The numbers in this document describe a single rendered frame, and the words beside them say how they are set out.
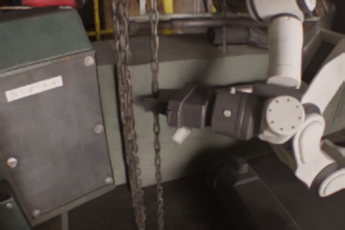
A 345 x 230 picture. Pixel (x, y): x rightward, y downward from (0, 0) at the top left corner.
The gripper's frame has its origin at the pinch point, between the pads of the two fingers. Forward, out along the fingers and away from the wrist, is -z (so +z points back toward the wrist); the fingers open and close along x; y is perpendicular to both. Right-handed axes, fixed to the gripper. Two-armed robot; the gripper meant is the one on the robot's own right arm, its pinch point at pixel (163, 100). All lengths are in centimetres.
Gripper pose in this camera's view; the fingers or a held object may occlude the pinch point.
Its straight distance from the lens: 51.4
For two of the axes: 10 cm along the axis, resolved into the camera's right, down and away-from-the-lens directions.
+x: 3.8, -4.5, 8.1
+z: 9.3, 1.9, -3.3
